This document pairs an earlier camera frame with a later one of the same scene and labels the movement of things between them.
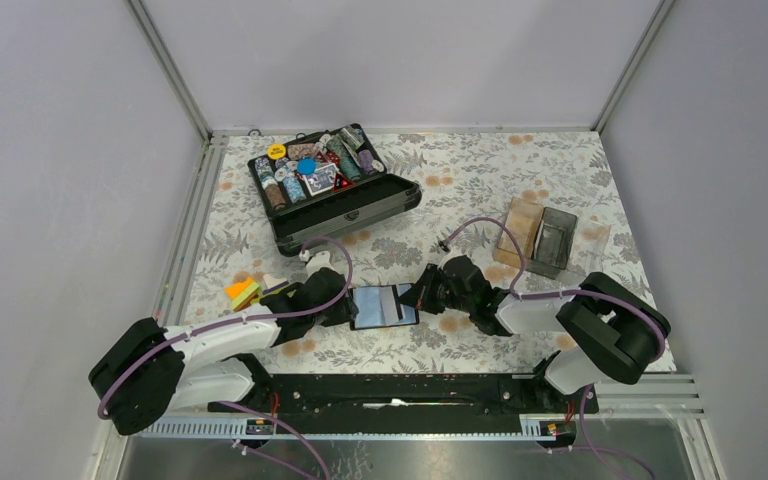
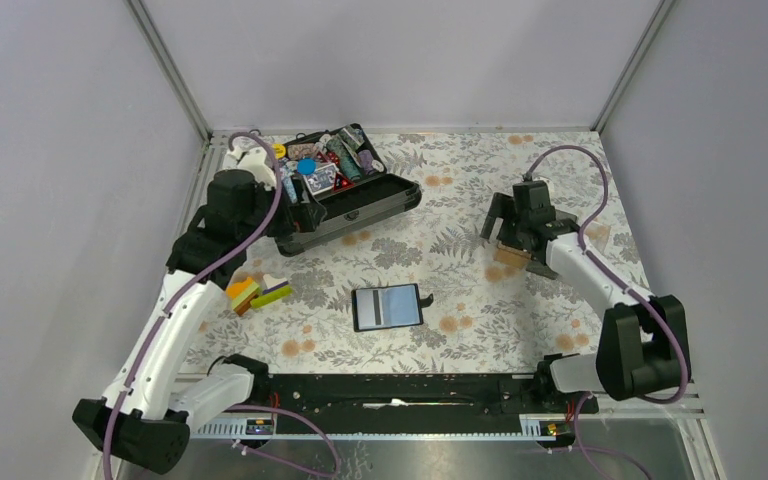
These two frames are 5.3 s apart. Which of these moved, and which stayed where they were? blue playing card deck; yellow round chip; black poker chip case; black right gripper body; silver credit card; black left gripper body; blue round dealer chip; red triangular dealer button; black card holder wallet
Moved: silver credit card; black left gripper body; black right gripper body
Stayed: yellow round chip; blue round dealer chip; black poker chip case; blue playing card deck; red triangular dealer button; black card holder wallet
